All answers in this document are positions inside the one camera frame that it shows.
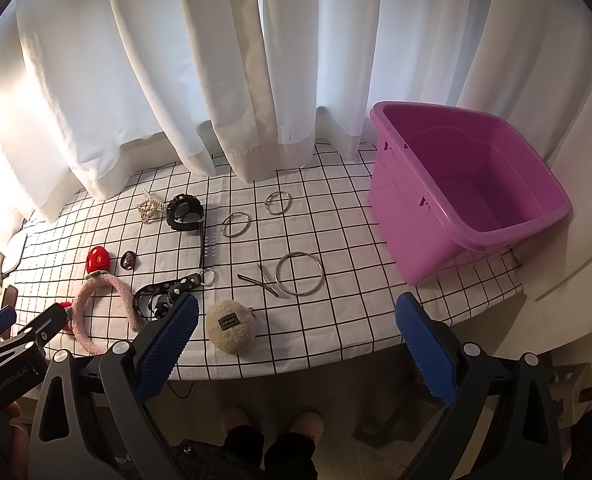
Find person's left hand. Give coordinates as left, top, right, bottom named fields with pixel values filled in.
left=3, top=402, right=30, bottom=480

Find white curtain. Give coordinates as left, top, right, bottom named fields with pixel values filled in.
left=0, top=0, right=592, bottom=298

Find black polka dot bow clip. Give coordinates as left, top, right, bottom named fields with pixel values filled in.
left=132, top=273, right=203, bottom=320

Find silver double ring bangle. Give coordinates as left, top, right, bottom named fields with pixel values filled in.
left=264, top=191, right=293, bottom=216

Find black hair comb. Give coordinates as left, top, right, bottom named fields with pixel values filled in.
left=199, top=226, right=210, bottom=270

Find white remote control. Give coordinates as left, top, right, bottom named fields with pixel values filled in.
left=0, top=230, right=28, bottom=276

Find dark bobby pins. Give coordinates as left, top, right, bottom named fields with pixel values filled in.
left=236, top=263, right=279, bottom=298

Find pink fluffy strawberry headband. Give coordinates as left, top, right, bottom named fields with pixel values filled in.
left=60, top=270, right=146, bottom=356

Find red heart ornament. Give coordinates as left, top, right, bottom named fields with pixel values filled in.
left=85, top=246, right=111, bottom=274

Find large silver bangle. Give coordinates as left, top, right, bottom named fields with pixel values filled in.
left=275, top=252, right=325, bottom=297

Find white black grid tablecloth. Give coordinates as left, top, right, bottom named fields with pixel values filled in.
left=0, top=142, right=525, bottom=382

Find pearl gold hair claw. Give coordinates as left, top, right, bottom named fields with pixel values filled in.
left=136, top=190, right=167, bottom=224

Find beige fluffy round pouch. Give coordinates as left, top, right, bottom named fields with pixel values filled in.
left=205, top=300, right=256, bottom=354

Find purple plastic basket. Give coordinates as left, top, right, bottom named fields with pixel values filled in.
left=369, top=101, right=572, bottom=285

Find black digital wristwatch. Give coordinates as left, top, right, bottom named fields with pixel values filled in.
left=166, top=194, right=205, bottom=232

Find thin silver bangle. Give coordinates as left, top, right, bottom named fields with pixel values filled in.
left=221, top=211, right=251, bottom=238

